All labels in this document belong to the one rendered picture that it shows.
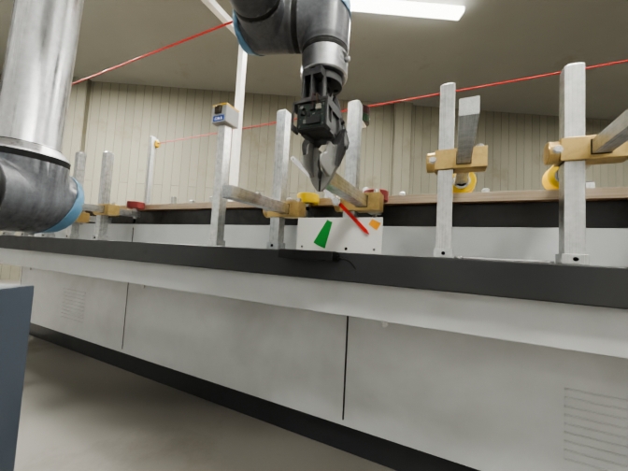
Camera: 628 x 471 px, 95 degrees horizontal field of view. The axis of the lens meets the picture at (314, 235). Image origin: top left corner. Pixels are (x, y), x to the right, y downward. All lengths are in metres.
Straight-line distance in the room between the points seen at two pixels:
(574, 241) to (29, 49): 1.21
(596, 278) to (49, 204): 1.14
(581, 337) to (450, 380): 0.38
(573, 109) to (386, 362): 0.83
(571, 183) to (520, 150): 5.58
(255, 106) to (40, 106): 4.72
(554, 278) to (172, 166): 5.21
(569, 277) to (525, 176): 5.58
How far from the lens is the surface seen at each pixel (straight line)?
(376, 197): 0.81
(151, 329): 1.75
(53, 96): 0.90
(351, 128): 0.90
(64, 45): 0.95
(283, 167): 0.97
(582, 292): 0.79
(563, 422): 1.11
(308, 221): 0.87
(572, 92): 0.89
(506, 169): 6.15
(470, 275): 0.76
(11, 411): 0.86
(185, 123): 5.61
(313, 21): 0.65
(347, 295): 0.85
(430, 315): 0.81
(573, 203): 0.82
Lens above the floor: 0.70
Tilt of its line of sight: 3 degrees up
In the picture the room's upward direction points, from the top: 3 degrees clockwise
